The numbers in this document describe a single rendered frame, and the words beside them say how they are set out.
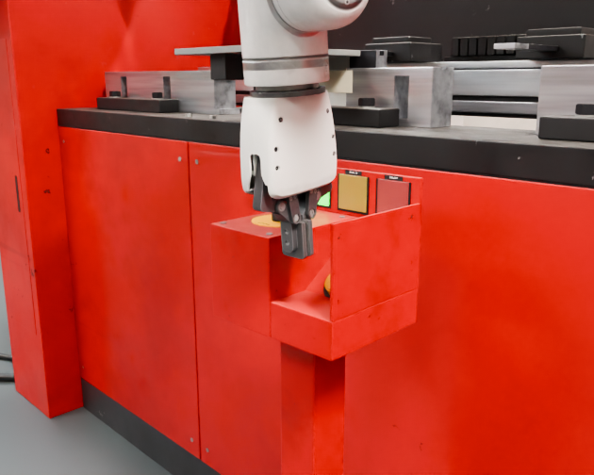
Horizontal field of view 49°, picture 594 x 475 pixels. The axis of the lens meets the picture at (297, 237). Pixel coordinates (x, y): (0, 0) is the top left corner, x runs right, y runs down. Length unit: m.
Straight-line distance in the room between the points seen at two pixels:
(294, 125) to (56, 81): 1.29
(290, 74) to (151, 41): 1.41
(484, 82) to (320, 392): 0.74
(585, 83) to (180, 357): 1.01
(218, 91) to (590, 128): 0.84
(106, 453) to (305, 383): 1.10
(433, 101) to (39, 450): 1.37
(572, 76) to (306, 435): 0.58
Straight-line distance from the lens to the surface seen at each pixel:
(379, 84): 1.13
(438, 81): 1.08
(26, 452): 1.92
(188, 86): 1.54
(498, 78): 1.31
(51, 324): 1.95
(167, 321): 1.53
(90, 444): 1.90
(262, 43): 0.62
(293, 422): 0.85
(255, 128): 0.62
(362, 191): 0.82
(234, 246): 0.77
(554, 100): 0.97
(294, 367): 0.82
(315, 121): 0.65
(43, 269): 1.90
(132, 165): 1.54
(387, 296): 0.75
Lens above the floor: 0.95
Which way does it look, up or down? 14 degrees down
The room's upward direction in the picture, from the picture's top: straight up
